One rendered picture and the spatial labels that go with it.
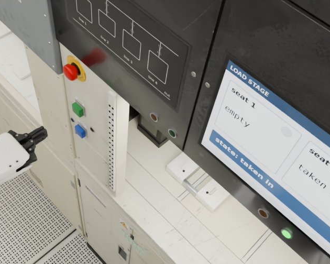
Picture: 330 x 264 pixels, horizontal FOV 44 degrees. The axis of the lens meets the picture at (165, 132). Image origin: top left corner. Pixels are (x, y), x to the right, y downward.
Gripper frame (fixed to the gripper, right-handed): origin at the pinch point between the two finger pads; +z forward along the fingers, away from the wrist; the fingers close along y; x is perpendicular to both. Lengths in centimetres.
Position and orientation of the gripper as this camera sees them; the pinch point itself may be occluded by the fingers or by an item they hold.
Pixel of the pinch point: (38, 135)
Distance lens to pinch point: 106.0
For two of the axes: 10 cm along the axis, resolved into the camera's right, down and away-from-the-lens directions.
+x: 1.1, -5.6, -8.2
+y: 7.1, 6.3, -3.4
